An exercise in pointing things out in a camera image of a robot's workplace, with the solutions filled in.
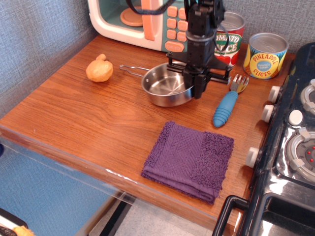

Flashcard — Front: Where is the blue handled toy fork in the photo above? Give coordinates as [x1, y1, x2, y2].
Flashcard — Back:
[213, 74, 249, 128]

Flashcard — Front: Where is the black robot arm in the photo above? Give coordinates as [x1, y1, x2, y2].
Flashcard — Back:
[167, 0, 232, 99]

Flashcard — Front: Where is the small metal pot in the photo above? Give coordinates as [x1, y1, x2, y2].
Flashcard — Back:
[119, 63, 193, 107]

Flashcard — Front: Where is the tomato sauce can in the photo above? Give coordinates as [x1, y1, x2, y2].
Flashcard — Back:
[215, 11, 246, 67]

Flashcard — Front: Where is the black braided cable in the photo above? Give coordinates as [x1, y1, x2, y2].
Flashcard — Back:
[125, 0, 177, 16]

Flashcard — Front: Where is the pineapple slices can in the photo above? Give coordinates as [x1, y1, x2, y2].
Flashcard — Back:
[243, 32, 289, 80]

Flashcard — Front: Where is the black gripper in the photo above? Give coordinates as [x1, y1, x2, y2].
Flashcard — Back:
[166, 34, 231, 99]

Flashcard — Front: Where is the orange toy fruit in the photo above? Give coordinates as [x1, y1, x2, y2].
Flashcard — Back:
[86, 54, 114, 82]

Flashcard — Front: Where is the black toy stove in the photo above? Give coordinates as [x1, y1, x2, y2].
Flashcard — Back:
[213, 43, 315, 236]

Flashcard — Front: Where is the orange microwave plate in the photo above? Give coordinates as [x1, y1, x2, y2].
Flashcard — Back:
[120, 8, 143, 27]

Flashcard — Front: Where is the toy microwave oven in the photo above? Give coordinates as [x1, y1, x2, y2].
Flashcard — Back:
[88, 0, 188, 52]

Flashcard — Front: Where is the purple folded cloth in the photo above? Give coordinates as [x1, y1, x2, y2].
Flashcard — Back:
[141, 121, 234, 205]

